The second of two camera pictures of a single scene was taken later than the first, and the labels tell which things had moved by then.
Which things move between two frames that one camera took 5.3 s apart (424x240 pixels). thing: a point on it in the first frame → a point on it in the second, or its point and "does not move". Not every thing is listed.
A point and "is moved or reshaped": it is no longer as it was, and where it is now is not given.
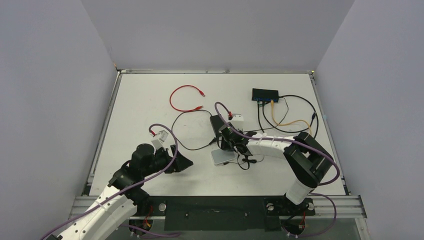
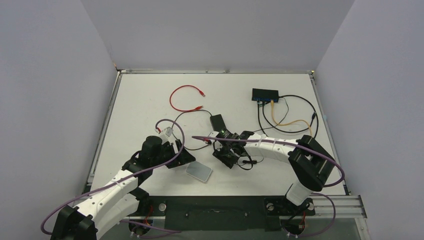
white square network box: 220,156 is moved or reshaped
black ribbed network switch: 260,94 does not move
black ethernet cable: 313,114 does not move
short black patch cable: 258,102 does not move
